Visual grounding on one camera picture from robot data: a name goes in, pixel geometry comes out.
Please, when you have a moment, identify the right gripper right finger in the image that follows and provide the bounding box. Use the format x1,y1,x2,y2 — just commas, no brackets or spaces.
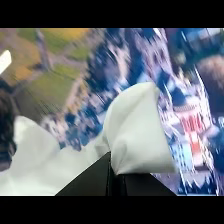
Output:
110,168,177,197

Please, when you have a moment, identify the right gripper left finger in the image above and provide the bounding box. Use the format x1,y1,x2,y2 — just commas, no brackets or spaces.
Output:
55,151,111,197

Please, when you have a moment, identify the pale green shirt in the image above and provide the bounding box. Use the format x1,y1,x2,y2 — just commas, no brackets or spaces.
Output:
0,81,178,197

